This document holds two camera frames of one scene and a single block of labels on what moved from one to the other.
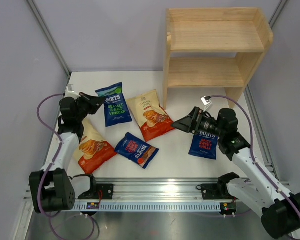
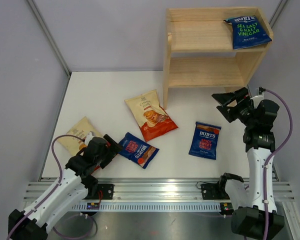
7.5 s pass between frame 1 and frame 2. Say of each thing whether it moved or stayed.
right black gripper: moved
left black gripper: moved
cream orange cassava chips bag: stayed
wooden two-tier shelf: stayed
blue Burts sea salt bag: moved
